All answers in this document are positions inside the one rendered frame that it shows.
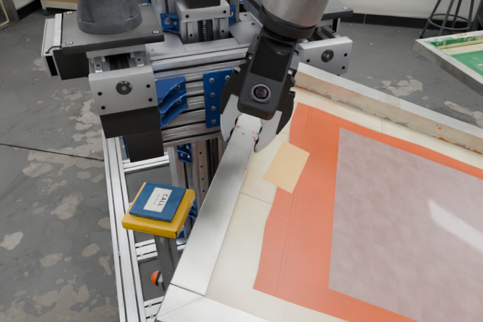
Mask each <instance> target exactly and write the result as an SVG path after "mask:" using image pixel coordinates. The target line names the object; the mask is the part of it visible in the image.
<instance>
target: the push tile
mask: <svg viewBox="0 0 483 322"><path fill-rule="evenodd" d="M185 192H186V188H180V187H175V186H171V185H163V184H159V183H151V182H146V184H145V185H144V187H143V189H142V191H141V192H140V194H139V195H138V197H137V199H136V201H135V202H134V204H133V206H132V207H131V209H130V210H129V214H130V215H133V216H141V217H145V218H149V219H157V220H161V221H168V222H172V220H173V218H174V216H175V214H176V211H177V209H178V207H179V205H180V203H181V201H182V199H183V196H184V195H185Z"/></svg>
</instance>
